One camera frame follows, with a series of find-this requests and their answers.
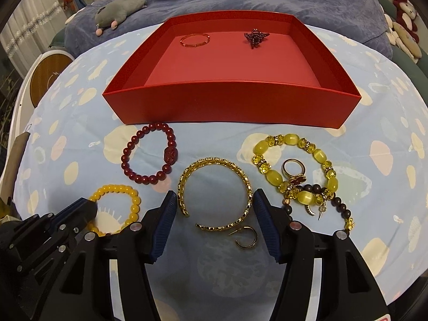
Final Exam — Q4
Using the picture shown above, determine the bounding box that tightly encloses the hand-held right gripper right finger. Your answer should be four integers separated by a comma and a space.
252, 189, 390, 321

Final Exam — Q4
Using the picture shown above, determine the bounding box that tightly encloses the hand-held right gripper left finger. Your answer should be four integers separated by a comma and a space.
59, 190, 178, 321

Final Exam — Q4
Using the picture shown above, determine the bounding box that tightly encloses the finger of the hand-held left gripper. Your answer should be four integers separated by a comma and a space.
49, 197, 98, 242

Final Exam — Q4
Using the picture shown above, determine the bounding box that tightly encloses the gold hoop earring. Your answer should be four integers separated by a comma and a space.
229, 226, 258, 249

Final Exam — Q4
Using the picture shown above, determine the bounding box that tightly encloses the orange yellow bead bracelet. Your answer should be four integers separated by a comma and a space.
86, 184, 142, 238

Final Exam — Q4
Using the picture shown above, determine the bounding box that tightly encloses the gold cuff bangle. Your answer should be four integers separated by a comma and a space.
179, 156, 253, 233

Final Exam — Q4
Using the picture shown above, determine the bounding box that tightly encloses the gold crescent stud earring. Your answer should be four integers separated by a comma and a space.
304, 204, 330, 222

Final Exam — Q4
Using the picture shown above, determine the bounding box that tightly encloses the gold ring with red stone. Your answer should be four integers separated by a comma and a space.
281, 159, 307, 186

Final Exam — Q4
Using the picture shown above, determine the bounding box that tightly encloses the dark brown bead bracelet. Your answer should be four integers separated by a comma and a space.
283, 183, 356, 232

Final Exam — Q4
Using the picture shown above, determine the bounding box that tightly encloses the yellow cat-eye bead bracelet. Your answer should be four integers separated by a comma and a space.
252, 134, 340, 206

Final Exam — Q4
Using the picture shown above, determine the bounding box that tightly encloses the dark red bead bracelet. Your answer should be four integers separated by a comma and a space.
121, 123, 180, 178

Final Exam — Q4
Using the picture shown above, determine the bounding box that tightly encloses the red cardboard box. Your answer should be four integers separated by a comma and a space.
102, 11, 362, 129

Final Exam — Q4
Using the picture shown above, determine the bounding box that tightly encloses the brown cardboard piece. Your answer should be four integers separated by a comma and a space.
5, 133, 31, 194

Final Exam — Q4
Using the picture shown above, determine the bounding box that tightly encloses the round wooden disc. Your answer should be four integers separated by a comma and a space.
29, 53, 74, 108

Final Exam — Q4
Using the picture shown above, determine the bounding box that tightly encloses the white lace curtain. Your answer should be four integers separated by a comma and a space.
0, 0, 69, 77

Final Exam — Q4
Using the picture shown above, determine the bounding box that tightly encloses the thin red bangle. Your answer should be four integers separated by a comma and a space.
179, 33, 211, 47

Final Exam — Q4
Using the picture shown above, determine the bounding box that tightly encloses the dark purple beaded ornament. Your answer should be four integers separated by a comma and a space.
243, 28, 270, 49

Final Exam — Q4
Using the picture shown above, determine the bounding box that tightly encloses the grey plush mouse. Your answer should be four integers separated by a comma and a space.
94, 0, 148, 37

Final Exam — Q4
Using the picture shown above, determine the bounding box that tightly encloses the teal padded bed edge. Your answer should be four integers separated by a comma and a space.
392, 42, 428, 87

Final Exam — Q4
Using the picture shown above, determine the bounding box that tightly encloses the cream plush toy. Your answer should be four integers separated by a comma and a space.
384, 13, 424, 65

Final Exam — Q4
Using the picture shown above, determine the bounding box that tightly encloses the red plush monkey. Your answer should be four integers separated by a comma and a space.
391, 0, 421, 43

